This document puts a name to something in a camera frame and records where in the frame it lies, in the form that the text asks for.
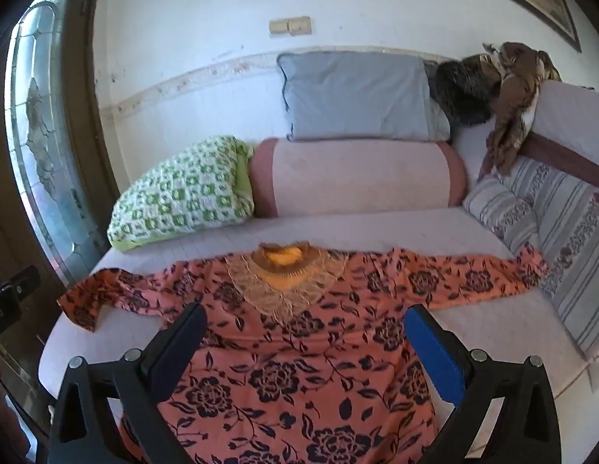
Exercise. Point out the beige wall switch plate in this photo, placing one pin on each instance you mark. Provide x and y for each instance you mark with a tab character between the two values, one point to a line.
289	26

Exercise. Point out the orange floral blouse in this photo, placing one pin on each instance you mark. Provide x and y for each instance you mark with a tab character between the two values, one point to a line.
299	362

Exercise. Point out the person's left hand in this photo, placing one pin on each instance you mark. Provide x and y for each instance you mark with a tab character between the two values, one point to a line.
4	411

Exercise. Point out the green patterned pillow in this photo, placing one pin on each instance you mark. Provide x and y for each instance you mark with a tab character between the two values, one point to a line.
178	198

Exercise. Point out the dark furry cushion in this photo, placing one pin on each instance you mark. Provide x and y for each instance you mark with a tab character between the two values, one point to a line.
466	92

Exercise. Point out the brown scarf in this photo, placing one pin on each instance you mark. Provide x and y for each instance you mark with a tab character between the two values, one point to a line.
514	92

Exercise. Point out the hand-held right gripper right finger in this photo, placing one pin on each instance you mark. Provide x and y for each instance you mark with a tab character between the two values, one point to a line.
434	353

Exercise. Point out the stained glass door window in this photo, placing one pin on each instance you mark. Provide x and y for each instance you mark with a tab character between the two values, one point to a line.
48	154

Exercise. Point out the bed with pink quilted sheet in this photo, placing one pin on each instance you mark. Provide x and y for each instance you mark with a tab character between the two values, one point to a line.
376	227

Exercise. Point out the pink bolster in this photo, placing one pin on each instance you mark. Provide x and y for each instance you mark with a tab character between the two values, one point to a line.
352	176

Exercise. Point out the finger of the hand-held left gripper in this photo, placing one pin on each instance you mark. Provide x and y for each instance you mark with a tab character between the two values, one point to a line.
26	281

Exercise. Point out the grey-blue pillow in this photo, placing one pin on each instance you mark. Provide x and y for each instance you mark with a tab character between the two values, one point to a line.
357	96

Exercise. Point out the large striped floral pillow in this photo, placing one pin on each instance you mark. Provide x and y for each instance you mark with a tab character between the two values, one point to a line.
575	241

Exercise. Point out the small striped floral pillow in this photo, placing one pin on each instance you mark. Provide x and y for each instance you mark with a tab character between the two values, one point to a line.
507	212

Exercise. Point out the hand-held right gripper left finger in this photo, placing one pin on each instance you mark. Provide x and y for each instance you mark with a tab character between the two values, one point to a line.
176	353

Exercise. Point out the dark wooden door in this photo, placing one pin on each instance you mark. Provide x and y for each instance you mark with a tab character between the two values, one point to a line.
103	106

